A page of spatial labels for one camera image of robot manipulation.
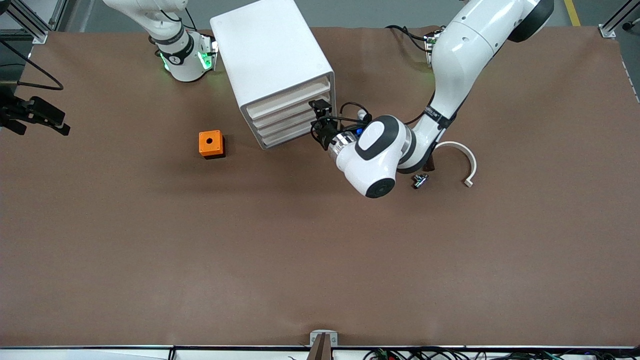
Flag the orange box with hole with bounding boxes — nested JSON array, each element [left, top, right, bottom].
[[198, 130, 227, 160]]

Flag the white semicircular pipe clamp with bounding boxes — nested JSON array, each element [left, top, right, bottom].
[[434, 141, 478, 188]]

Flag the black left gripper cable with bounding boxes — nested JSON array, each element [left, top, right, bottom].
[[339, 101, 373, 132]]

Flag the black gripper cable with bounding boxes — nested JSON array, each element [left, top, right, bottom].
[[0, 39, 66, 92], [339, 101, 373, 132]]

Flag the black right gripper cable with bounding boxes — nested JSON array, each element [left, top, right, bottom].
[[0, 39, 66, 92]]

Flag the aluminium frame profile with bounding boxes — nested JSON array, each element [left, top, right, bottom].
[[0, 0, 68, 46], [599, 0, 640, 38]]

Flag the black left arm base cable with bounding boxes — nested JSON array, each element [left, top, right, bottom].
[[385, 24, 446, 53]]

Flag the black arm base cable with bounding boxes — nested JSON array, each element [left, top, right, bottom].
[[385, 24, 446, 53], [159, 7, 198, 32]]

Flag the black right arm base cable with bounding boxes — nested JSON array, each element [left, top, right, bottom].
[[159, 7, 198, 32]]

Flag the grey metal edge bracket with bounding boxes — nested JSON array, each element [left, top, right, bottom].
[[308, 330, 339, 360]]

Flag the tangled cable bundle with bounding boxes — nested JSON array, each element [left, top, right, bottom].
[[362, 346, 640, 360]]

